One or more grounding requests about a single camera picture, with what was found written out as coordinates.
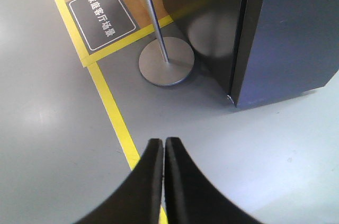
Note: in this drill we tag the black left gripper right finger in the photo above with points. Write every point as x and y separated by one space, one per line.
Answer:
189 195

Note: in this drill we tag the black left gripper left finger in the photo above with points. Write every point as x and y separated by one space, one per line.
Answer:
138 198

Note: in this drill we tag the fridge door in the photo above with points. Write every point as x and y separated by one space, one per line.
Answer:
211 28

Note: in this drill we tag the dark grey fridge body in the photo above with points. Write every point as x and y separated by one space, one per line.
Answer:
286 47

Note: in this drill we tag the metal sign stand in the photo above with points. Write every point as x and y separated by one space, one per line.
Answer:
165 61

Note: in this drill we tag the grey floor sign sticker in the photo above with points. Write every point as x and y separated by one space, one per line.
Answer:
102 22

